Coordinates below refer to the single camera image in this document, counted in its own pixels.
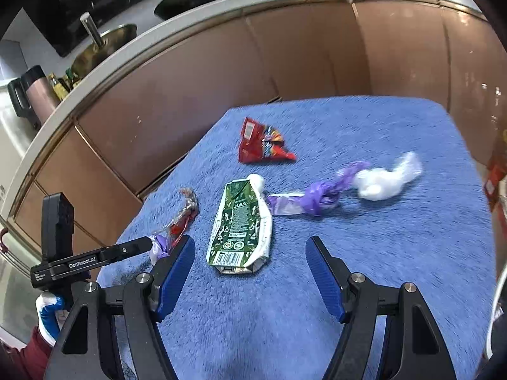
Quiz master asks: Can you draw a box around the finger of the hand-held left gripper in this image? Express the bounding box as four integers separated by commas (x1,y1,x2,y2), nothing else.
97,237,154,266

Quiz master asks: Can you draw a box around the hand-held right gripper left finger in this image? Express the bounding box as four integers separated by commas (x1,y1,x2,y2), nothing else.
43,235,196,380

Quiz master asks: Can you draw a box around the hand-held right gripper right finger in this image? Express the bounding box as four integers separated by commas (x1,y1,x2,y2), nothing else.
305,235,460,380

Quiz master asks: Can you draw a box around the clear plastic wrapper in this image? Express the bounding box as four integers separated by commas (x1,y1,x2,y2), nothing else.
150,189,199,265

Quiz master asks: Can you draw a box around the purple plastic bag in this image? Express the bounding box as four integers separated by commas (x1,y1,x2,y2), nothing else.
267,161,372,217

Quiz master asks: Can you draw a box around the green white drink carton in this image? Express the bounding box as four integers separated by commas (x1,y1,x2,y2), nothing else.
206,179,274,276

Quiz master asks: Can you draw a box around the white tissue wad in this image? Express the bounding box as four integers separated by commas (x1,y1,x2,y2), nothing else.
352,151,422,200

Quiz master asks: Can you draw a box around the red snack wrapper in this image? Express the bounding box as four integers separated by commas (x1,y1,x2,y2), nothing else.
238,117,298,164

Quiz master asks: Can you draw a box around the white bin with black liner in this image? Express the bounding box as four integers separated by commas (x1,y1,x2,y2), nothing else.
485,261,507,361

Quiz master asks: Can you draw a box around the person's left forearm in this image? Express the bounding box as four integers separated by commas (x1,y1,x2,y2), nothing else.
0,326,54,380

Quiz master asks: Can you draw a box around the person's left hand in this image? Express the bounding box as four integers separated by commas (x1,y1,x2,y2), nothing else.
35,291,66,347

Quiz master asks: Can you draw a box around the blue towel covered table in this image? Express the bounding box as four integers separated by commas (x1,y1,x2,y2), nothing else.
95,96,497,380

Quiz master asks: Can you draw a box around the condiment bottle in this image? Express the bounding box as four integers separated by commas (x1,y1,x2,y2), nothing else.
65,67,84,88
48,72,72,101

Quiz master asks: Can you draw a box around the brass pan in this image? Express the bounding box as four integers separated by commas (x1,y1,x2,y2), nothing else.
70,12,138,76

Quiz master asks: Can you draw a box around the kitchen counter with brown cabinets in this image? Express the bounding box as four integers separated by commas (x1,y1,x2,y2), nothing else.
0,0,507,254

